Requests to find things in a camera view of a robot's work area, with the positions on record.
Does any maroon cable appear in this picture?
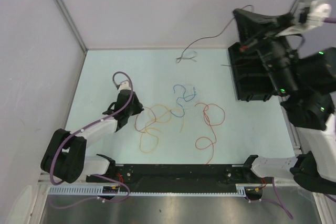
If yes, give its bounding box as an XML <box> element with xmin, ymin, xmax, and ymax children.
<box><xmin>134</xmin><ymin>105</ymin><xmax>174</xmax><ymax>133</ymax></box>

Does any dark brown cable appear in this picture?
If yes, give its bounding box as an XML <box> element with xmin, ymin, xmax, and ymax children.
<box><xmin>176</xmin><ymin>5</ymin><xmax>255</xmax><ymax>64</ymax></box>

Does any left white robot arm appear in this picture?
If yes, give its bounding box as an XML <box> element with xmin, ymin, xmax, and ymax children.
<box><xmin>40</xmin><ymin>90</ymin><xmax>144</xmax><ymax>185</ymax></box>

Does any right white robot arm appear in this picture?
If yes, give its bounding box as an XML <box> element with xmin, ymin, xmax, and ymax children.
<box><xmin>229</xmin><ymin>8</ymin><xmax>335</xmax><ymax>195</ymax></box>

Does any black compartment bin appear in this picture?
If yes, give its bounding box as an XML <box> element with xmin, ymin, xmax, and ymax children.
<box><xmin>228</xmin><ymin>42</ymin><xmax>274</xmax><ymax>102</ymax></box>

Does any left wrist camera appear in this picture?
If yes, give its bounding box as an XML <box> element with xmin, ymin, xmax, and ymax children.
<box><xmin>117</xmin><ymin>80</ymin><xmax>131</xmax><ymax>92</ymax></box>

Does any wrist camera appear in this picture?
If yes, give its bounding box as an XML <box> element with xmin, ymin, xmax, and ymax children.
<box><xmin>276</xmin><ymin>0</ymin><xmax>332</xmax><ymax>37</ymax></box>
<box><xmin>117</xmin><ymin>80</ymin><xmax>131</xmax><ymax>92</ymax></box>

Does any blue cable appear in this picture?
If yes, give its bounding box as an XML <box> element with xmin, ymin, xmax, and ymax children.
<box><xmin>170</xmin><ymin>84</ymin><xmax>197</xmax><ymax>118</ymax></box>

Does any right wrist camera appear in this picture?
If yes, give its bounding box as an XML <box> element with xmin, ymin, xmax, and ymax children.
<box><xmin>276</xmin><ymin>0</ymin><xmax>332</xmax><ymax>37</ymax></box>

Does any white translucent cable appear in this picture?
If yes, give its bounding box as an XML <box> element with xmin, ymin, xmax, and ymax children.
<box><xmin>181</xmin><ymin>84</ymin><xmax>204</xmax><ymax>117</ymax></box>

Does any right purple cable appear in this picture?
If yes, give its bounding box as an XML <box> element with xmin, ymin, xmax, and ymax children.
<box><xmin>262</xmin><ymin>16</ymin><xmax>336</xmax><ymax>219</ymax></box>

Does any white slotted cable duct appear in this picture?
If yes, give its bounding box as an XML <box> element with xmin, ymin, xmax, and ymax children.
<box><xmin>47</xmin><ymin>185</ymin><xmax>246</xmax><ymax>197</ymax></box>

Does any left aluminium frame post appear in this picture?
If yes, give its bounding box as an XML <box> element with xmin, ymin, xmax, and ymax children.
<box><xmin>53</xmin><ymin>0</ymin><xmax>88</xmax><ymax>55</ymax></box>

